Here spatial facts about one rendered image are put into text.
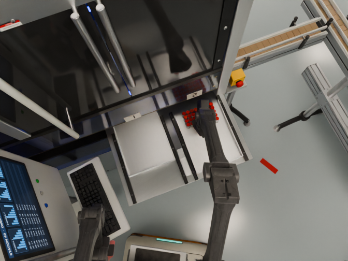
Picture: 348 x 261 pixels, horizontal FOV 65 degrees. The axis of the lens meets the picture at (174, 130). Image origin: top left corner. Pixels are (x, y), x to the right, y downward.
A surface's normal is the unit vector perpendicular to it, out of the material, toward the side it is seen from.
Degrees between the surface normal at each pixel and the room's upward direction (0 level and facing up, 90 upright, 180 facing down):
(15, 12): 90
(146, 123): 0
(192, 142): 0
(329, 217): 0
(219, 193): 27
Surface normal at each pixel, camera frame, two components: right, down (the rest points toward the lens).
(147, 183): -0.05, -0.29
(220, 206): 0.04, 0.42
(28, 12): 0.35, 0.89
